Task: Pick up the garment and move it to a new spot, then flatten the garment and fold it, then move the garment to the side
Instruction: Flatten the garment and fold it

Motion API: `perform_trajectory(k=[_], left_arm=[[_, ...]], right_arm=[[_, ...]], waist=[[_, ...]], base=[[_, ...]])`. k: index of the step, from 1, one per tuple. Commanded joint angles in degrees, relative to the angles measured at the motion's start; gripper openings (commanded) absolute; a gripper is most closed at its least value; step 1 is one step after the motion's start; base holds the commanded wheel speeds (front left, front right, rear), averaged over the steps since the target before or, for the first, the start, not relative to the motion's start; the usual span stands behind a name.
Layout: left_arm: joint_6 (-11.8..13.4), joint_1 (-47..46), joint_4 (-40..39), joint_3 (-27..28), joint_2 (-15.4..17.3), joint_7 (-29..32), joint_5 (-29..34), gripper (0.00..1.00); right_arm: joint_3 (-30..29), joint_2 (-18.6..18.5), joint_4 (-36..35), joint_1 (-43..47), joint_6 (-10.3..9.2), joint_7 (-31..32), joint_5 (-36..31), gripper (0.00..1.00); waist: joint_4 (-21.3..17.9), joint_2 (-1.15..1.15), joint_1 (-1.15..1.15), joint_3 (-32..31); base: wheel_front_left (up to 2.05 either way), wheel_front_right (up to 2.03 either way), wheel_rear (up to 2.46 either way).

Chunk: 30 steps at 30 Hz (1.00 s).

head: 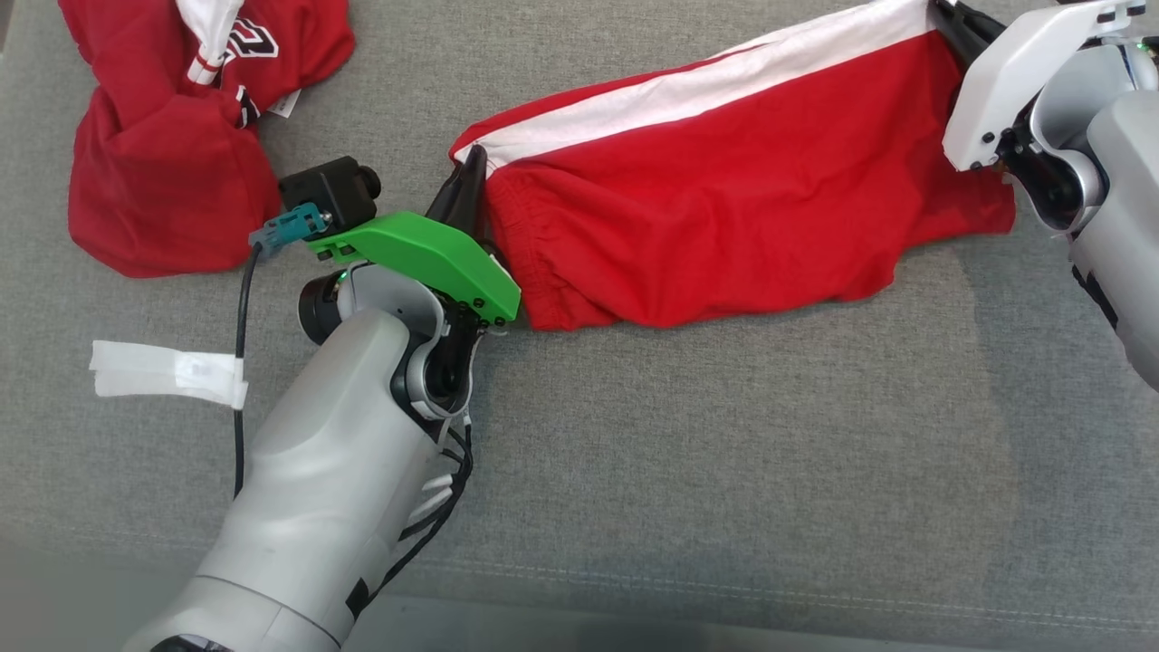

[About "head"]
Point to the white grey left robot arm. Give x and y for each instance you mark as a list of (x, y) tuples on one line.
[(317, 471)]

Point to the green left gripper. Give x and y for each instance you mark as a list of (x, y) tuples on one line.
[(426, 254)]

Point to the red white basketball jersey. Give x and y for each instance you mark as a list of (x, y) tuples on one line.
[(163, 163)]

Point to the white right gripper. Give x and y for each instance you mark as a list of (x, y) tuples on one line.
[(1014, 72)]

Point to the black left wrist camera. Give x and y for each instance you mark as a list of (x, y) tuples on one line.
[(326, 190)]

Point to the red shorts with white stripe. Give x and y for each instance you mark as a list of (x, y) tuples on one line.
[(724, 199)]

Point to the grey fabric sofa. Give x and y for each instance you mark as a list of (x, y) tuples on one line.
[(724, 453)]

